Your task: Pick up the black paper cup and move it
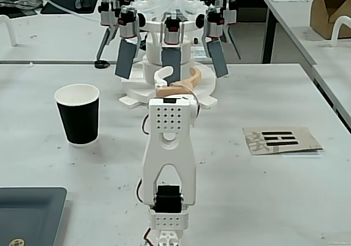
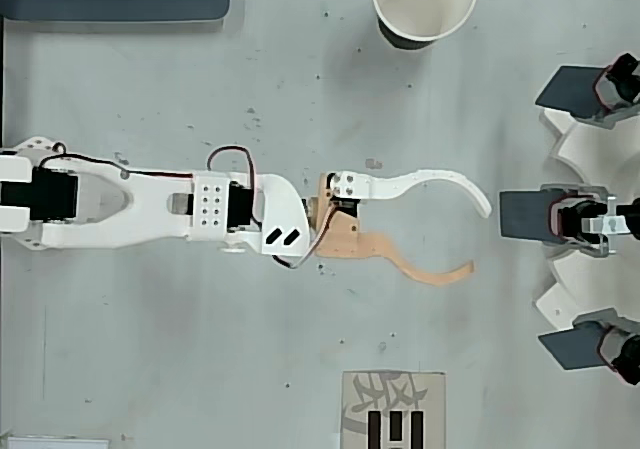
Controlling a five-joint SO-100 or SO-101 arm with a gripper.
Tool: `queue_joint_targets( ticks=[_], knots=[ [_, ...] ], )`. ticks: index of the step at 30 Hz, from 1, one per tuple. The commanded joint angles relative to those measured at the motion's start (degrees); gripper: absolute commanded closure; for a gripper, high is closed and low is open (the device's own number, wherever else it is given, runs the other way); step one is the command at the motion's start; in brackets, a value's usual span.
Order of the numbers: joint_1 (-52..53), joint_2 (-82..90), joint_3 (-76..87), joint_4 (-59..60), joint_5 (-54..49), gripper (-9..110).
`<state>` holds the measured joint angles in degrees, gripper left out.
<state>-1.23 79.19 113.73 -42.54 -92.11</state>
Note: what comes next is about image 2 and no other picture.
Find red black arm cable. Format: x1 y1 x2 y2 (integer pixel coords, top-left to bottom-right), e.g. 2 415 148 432
39 141 265 226

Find white segmented round stand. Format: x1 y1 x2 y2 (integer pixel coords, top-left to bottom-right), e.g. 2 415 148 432
533 106 640 333

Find thin gripper servo cable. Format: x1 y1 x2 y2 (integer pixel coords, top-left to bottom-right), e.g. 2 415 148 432
272 201 344 270

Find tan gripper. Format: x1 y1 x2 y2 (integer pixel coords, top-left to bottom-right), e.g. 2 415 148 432
304 168 494 288

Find grey printed card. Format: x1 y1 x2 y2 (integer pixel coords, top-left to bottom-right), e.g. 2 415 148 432
341 370 447 449

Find dark grey flap servo module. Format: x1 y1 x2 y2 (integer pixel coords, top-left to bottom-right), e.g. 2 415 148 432
537 307 640 386
498 183 640 258
534 52 640 130

